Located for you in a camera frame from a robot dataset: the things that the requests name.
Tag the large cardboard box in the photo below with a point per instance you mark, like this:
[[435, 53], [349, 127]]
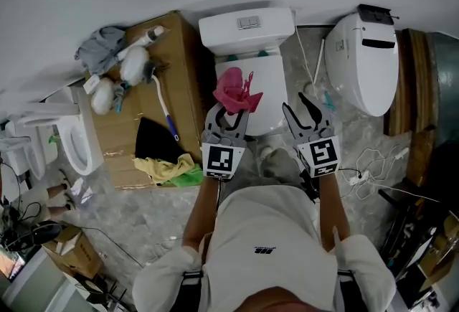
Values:
[[179, 63]]

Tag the white power strip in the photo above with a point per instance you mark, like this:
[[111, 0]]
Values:
[[358, 178]]

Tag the person's left forearm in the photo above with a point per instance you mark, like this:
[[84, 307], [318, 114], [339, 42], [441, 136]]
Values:
[[199, 213]]

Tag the white spray bottle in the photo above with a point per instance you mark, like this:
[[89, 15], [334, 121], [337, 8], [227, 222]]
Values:
[[143, 38]]

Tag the white toilet with tank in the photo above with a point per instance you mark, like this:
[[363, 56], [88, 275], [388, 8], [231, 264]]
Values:
[[222, 32]]

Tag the person's right forearm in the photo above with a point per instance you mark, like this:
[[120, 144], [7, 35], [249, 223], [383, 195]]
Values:
[[333, 213]]

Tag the dark green panel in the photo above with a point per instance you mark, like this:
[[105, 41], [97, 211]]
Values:
[[446, 88]]

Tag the yellow cloth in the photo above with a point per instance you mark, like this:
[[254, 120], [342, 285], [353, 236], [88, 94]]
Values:
[[168, 169]]

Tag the stack of wooden planks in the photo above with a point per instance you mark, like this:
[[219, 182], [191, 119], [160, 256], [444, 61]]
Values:
[[412, 88]]

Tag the person's white shoe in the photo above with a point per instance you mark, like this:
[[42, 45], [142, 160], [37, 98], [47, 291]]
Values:
[[267, 152]]

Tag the white open toilet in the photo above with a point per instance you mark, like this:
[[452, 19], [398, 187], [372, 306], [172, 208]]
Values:
[[80, 145]]

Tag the white ceramic toilet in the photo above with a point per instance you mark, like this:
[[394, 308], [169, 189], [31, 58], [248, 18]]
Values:
[[21, 152]]

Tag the green cloth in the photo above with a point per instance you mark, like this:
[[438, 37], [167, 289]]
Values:
[[188, 178]]

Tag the teal hinge cap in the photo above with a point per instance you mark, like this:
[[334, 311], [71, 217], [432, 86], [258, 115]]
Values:
[[262, 52], [232, 57]]

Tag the grey cloth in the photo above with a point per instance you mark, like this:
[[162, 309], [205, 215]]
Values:
[[98, 48]]

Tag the black cloth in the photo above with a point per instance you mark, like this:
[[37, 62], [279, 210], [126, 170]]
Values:
[[154, 143]]

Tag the person's grey trousers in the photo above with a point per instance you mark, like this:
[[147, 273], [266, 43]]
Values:
[[283, 167]]

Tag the white toilet lid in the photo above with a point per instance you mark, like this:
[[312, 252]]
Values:
[[270, 81]]

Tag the white pipe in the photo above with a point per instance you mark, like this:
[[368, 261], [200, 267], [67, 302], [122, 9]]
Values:
[[319, 61]]

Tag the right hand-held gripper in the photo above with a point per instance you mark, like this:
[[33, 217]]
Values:
[[322, 156]]

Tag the pink cloth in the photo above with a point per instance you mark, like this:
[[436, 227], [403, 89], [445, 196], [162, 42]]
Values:
[[233, 88]]

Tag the white smart toilet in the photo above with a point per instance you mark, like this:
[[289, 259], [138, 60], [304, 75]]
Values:
[[365, 74]]

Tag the teal plastic clips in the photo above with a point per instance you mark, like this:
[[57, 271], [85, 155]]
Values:
[[329, 100]]

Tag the grey stone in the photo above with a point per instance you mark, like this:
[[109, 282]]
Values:
[[309, 88]]

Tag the open cardboard box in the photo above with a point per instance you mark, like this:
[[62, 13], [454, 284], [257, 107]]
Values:
[[441, 253]]

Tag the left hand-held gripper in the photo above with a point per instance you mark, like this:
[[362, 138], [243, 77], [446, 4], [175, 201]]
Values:
[[218, 158]]

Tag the small cardboard box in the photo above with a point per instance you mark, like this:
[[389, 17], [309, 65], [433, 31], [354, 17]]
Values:
[[80, 255]]

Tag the person's white t-shirt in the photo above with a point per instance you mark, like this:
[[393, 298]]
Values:
[[269, 253]]

